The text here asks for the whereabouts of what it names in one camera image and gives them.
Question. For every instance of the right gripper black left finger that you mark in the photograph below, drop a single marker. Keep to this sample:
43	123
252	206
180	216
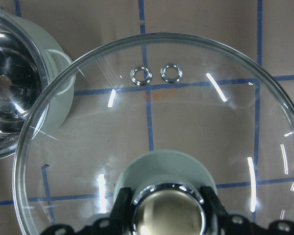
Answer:
122	204

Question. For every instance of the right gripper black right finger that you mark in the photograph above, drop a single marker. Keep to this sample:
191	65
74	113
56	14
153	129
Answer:
213	202

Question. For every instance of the glass pot lid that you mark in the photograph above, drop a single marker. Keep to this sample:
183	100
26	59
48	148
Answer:
165	183

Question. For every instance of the white cooking pot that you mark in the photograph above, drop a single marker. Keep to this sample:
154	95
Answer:
30	59

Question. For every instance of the brown grid table mat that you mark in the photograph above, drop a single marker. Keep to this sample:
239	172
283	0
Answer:
210	36

